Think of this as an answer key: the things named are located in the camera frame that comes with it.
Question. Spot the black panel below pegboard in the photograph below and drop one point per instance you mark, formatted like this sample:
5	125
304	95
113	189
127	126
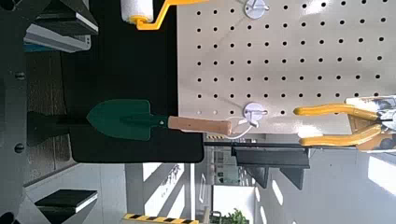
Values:
124	68

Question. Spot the beige pegboard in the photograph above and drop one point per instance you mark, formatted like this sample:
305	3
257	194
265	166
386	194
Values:
311	49

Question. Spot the white round pegboard hook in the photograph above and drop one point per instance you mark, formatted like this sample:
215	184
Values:
252	111
255	11

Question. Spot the yellow paint roller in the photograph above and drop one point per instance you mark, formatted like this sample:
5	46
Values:
138	9

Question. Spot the green potted plant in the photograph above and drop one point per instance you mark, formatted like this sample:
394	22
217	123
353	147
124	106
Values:
235	218

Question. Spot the black metal shelf bracket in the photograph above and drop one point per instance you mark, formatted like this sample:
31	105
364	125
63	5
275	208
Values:
271	157

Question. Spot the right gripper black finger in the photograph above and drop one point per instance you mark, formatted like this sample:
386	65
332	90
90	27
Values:
63	200
62	28

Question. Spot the yellow pliers on package card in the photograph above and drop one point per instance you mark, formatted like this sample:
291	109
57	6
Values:
330	109

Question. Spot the yellow black hazard tape strip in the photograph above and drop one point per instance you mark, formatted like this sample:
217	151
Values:
158	219
214	137

